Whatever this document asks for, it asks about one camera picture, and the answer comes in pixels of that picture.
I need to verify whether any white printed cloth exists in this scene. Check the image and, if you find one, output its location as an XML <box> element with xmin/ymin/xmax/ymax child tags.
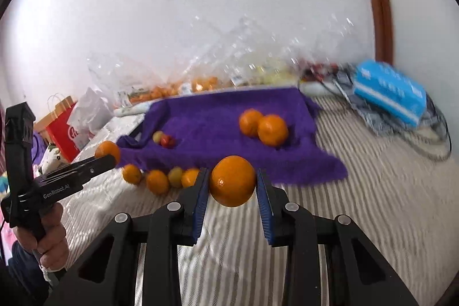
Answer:
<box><xmin>39</xmin><ymin>145</ymin><xmax>69</xmax><ymax>175</ymax></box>

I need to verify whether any large oval orange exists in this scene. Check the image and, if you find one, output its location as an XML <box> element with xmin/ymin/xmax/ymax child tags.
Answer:
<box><xmin>209</xmin><ymin>155</ymin><xmax>257</xmax><ymax>208</ymax></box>

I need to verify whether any person's left hand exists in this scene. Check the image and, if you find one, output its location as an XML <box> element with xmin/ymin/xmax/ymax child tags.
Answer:
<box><xmin>16</xmin><ymin>202</ymin><xmax>70</xmax><ymax>273</ymax></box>

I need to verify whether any black cable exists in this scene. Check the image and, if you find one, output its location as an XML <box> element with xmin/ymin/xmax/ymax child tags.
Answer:
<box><xmin>312</xmin><ymin>69</ymin><xmax>452</xmax><ymax>162</ymax></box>

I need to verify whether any large round orange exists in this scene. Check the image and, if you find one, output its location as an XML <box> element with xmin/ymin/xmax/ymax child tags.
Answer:
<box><xmin>95</xmin><ymin>140</ymin><xmax>121</xmax><ymax>167</ymax></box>

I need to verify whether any navy lattice patterned cloth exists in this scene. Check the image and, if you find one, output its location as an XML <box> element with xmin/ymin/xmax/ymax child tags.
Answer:
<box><xmin>337</xmin><ymin>62</ymin><xmax>433</xmax><ymax>139</ymax></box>

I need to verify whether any clear bag of yellow fruits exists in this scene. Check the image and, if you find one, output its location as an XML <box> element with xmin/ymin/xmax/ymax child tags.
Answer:
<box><xmin>222</xmin><ymin>15</ymin><xmax>299</xmax><ymax>87</ymax></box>

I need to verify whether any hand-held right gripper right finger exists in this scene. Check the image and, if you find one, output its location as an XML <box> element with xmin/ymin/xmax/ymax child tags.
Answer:
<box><xmin>256</xmin><ymin>168</ymin><xmax>420</xmax><ymax>306</ymax></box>

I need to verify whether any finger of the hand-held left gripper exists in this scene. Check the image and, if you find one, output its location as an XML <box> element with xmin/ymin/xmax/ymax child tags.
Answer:
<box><xmin>34</xmin><ymin>155</ymin><xmax>117</xmax><ymax>187</ymax></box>

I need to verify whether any purple cloth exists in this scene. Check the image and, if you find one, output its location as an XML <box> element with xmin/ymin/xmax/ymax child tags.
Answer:
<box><xmin>33</xmin><ymin>133</ymin><xmax>48</xmax><ymax>164</ymax></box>

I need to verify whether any blue tissue box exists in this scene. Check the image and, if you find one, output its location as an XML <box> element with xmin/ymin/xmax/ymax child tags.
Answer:
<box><xmin>353</xmin><ymin>59</ymin><xmax>427</xmax><ymax>126</ymax></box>

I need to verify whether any red paper bag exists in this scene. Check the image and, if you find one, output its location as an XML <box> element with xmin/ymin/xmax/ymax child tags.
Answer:
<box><xmin>36</xmin><ymin>94</ymin><xmax>82</xmax><ymax>163</ymax></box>

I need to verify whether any purple towel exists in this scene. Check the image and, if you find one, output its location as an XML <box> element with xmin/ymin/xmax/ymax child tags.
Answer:
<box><xmin>116</xmin><ymin>87</ymin><xmax>348</xmax><ymax>186</ymax></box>

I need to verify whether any small orange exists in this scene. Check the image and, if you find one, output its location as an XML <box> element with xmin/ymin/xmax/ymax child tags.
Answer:
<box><xmin>239</xmin><ymin>108</ymin><xmax>265</xmax><ymax>138</ymax></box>

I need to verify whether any white plastic bag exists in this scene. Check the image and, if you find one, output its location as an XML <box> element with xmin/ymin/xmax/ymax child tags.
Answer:
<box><xmin>66</xmin><ymin>87</ymin><xmax>114</xmax><ymax>152</ymax></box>

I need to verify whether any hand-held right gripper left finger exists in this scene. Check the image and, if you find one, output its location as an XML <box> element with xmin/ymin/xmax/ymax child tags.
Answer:
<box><xmin>43</xmin><ymin>168</ymin><xmax>211</xmax><ymax>306</ymax></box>

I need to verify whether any clear bag of red tomatoes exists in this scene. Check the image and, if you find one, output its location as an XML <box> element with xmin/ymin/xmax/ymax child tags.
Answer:
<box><xmin>294</xmin><ymin>12</ymin><xmax>356</xmax><ymax>82</ymax></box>

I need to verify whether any striped grey quilt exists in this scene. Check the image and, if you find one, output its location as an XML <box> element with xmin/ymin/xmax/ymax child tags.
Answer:
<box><xmin>54</xmin><ymin>94</ymin><xmax>459</xmax><ymax>306</ymax></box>

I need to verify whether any clear bag of oranges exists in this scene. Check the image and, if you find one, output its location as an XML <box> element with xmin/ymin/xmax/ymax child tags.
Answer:
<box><xmin>172</xmin><ymin>15</ymin><xmax>231</xmax><ymax>94</ymax></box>

